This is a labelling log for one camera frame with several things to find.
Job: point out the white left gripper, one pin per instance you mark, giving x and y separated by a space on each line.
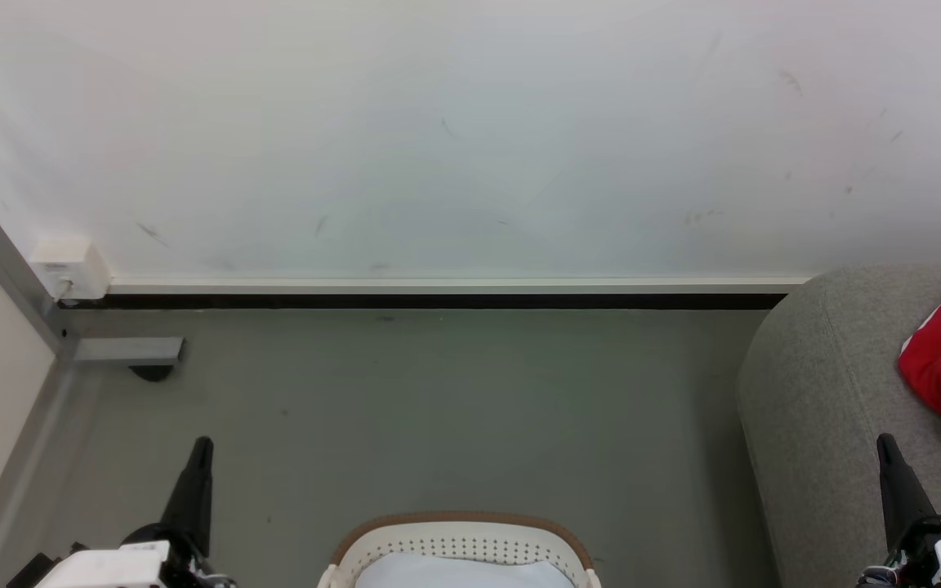
111 567

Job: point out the white basket with brown rim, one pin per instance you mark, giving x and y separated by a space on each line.
454 541

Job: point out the grey fabric sofa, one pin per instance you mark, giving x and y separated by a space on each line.
822 408

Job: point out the white and black baseboard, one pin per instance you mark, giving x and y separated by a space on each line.
438 287

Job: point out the black round frame foot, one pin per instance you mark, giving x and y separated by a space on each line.
152 373

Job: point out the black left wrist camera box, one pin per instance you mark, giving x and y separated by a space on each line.
28 573

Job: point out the white wall socket box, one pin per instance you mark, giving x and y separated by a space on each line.
70 265

